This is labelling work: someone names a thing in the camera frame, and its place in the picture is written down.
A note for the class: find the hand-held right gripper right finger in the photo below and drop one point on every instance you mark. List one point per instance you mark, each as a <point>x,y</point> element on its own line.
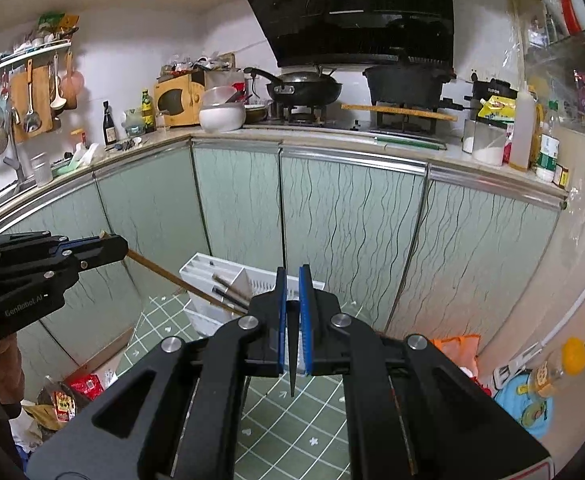
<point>305,320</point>

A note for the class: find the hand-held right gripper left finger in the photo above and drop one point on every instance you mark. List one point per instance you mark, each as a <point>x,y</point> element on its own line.
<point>281,320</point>

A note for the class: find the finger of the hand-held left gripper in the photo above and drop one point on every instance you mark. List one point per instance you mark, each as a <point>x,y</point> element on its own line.
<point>102,252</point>
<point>82,243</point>

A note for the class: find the white plastic utensil holder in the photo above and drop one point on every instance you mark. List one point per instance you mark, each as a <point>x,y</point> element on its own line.
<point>262,282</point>

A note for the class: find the person's left hand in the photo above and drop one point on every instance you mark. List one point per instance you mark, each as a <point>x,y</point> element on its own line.
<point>7,375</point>

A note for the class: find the translucent cup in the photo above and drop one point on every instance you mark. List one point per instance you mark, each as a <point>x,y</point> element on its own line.
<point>41,170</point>

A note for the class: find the metal faucet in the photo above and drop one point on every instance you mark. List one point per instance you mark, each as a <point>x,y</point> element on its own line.
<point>15,170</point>

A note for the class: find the red snack packet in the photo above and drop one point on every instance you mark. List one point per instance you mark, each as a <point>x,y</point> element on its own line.
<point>87,387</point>

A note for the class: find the green kitchen cabinet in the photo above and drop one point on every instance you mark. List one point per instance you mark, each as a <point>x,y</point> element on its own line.
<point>347,220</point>

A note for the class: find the dark sauce bottle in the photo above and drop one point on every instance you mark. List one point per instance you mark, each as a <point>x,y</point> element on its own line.
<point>109,130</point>

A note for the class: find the green glass jar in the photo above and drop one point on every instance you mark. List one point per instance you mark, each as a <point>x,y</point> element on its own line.
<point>134,122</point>

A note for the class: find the metal slotted spatula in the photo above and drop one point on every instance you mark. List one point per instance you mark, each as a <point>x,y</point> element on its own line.
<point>31,120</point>

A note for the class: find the hanging wooden cutting board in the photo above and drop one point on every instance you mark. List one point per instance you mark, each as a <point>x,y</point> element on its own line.
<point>18,115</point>

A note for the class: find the green oil bottle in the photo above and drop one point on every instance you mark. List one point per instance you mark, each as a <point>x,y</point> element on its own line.
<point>148,115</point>

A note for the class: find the white ladle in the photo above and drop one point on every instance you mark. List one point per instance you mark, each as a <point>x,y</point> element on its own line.
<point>57,100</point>

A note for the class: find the orange bag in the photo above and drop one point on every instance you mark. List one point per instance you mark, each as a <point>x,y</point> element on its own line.
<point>455,352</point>

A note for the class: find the pink hanging paddle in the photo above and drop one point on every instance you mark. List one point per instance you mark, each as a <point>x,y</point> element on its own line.
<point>72,87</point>

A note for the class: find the yellow microwave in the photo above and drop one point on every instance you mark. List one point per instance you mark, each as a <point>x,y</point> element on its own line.
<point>175,100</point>

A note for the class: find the large white bowl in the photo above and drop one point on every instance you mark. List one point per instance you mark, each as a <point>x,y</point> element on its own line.
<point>222,117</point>

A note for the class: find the clear plastic container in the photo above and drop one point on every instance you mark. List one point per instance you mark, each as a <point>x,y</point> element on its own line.
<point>217,95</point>

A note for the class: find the gas stove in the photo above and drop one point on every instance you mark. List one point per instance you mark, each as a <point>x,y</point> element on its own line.
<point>312,117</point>

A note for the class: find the long wooden board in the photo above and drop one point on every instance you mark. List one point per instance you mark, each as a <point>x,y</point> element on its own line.
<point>397,111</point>

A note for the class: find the black wok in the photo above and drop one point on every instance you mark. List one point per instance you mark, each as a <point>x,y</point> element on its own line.
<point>302,87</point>

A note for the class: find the glass jar of white powder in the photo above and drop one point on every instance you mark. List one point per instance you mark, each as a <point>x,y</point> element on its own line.
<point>490,152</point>

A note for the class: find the yellow lid jar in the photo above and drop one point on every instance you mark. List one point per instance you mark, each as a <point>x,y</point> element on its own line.
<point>557,367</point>

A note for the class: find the white pipe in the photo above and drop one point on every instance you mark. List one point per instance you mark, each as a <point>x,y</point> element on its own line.
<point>562,324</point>

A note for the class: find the black cast iron pot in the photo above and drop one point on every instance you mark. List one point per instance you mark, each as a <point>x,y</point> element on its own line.
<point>407,82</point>

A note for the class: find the yellow snack bag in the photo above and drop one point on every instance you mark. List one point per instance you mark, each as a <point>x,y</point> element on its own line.
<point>495,110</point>

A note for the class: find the white squeeze bottle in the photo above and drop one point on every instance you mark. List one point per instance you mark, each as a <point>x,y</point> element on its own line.
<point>521,135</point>

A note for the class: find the small yellow jar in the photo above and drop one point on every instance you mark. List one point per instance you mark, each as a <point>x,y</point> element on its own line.
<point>562,177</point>

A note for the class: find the green label bottle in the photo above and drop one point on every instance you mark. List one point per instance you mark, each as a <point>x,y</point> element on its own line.
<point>548,152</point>

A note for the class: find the black kitchen appliance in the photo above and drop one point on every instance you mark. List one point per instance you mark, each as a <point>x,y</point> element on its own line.
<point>495,90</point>

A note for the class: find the black range hood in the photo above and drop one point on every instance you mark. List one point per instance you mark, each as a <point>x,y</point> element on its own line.
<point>347,10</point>

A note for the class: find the plastic covered shelf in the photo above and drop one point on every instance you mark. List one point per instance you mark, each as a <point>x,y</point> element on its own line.
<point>557,35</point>

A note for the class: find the wall rack shelf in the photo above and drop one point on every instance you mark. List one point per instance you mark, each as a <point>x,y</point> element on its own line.
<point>22,60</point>

